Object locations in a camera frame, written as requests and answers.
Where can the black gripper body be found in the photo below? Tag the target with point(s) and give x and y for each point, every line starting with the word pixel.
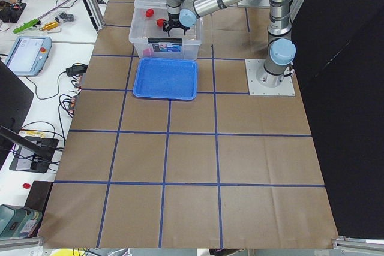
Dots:
pixel 173 19

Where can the red block with knob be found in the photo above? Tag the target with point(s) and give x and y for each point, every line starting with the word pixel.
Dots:
pixel 160 22

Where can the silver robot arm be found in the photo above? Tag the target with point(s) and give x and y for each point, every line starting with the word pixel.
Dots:
pixel 281 51

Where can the clear plastic storage box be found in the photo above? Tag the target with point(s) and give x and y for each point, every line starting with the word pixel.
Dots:
pixel 143 27

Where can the red block near latch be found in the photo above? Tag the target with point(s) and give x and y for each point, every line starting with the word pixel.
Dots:
pixel 149 13

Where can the blue plastic tray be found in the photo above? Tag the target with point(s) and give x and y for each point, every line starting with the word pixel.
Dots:
pixel 162 78

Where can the black electronics box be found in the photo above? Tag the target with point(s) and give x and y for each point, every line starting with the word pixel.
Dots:
pixel 25 160

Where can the green device box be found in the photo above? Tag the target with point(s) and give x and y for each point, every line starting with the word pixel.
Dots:
pixel 18 222

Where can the black power adapter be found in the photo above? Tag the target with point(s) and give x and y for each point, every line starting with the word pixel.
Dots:
pixel 76 69

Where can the gold cylinder tool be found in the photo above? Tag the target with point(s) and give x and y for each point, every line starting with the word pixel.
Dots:
pixel 49 26

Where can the teach pendant tablet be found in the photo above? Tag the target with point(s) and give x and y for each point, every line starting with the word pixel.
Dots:
pixel 28 55

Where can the brown paper table cover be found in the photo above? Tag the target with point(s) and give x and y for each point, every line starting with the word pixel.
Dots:
pixel 225 170

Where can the black monitor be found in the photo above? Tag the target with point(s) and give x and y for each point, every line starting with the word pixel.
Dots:
pixel 16 100

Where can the small red cap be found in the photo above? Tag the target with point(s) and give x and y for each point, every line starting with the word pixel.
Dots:
pixel 26 185

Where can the black box latch handle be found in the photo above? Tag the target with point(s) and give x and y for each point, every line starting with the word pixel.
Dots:
pixel 165 40

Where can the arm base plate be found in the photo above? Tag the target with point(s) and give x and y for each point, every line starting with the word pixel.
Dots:
pixel 261 83
pixel 254 3

